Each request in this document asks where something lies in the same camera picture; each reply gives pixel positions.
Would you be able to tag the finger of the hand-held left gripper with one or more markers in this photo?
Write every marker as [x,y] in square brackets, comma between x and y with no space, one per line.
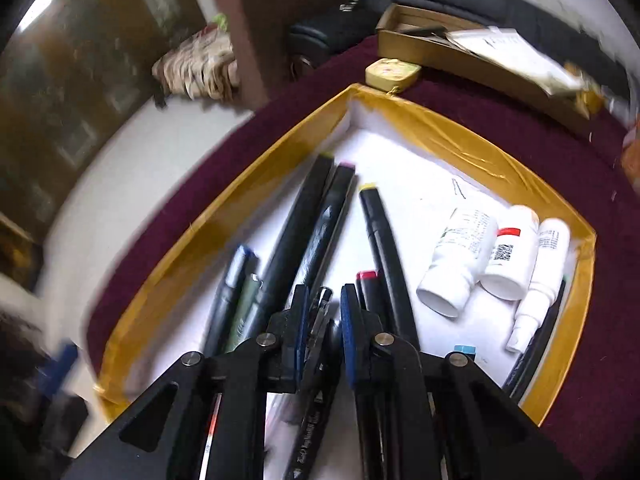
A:
[59,365]

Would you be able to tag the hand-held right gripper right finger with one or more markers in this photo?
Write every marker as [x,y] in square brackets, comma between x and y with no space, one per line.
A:
[350,335]

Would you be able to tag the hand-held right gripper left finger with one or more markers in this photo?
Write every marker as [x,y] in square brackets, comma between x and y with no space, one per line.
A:
[300,330]

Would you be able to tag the green tube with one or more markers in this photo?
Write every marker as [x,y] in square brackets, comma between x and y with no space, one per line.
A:
[245,310]

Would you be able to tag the large white pill bottle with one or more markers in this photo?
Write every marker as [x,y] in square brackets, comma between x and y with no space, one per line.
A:
[455,260]

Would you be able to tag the clear gel pen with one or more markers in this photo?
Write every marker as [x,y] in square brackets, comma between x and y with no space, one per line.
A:
[212,425]

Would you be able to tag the gold taped box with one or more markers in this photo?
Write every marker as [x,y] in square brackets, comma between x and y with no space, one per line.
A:
[280,160]

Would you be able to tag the white bottle red label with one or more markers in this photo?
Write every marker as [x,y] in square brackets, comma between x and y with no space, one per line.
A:
[510,255]

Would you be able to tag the white spray bottle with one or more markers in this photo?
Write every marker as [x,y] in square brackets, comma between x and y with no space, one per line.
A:
[542,270]

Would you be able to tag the burgundy velvet cloth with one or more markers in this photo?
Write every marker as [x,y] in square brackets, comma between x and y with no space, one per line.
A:
[190,185]

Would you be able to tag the small yellow tin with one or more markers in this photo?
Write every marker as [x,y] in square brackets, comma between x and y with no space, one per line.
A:
[392,72]

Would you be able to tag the wooden glass cabinet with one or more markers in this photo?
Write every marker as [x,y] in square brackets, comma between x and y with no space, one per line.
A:
[75,85]

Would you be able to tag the patterned cushion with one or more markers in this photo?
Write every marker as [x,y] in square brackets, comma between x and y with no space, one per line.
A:
[200,67]

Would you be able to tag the long cardboard box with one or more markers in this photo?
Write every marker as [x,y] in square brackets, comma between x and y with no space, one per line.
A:
[450,60]

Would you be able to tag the brown armchair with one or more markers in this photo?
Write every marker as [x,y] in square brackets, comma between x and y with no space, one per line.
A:
[250,35]

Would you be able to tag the stack of papers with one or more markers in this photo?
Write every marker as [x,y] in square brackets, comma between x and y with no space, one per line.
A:
[510,55]

